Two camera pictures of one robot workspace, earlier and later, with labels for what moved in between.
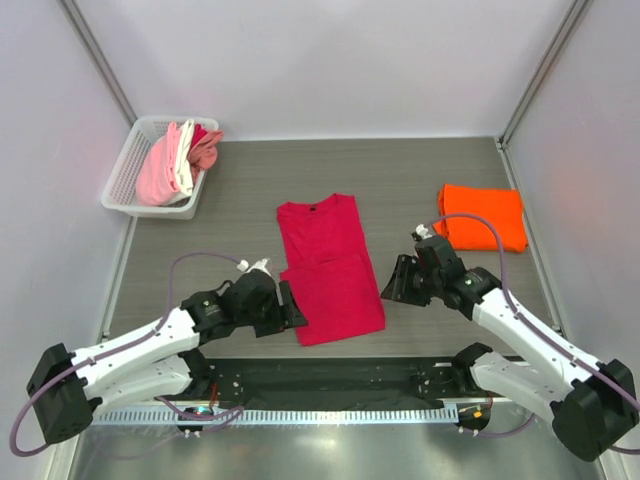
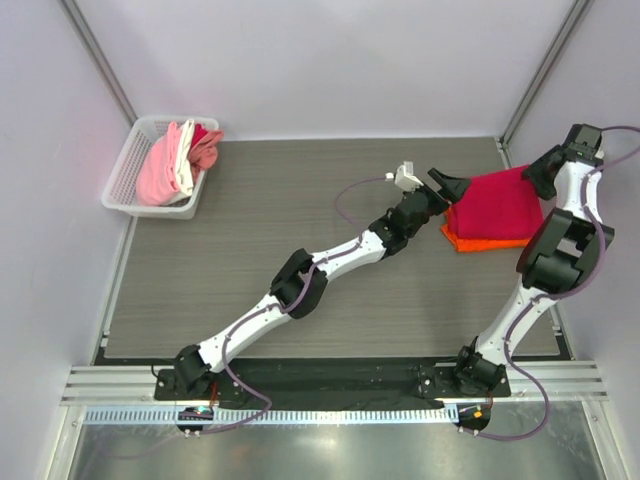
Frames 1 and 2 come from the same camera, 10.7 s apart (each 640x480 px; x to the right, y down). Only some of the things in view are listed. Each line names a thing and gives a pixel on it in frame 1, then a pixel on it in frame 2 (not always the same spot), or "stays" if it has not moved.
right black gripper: [398, 288] -> [545, 190]
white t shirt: [183, 173] stays
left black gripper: [284, 315] -> [451, 186]
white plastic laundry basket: [120, 191] stays
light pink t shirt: [157, 178] stays
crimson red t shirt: [330, 266] -> [497, 206]
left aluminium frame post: [102, 59] stays
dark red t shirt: [199, 133] stays
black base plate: [337, 384] stays
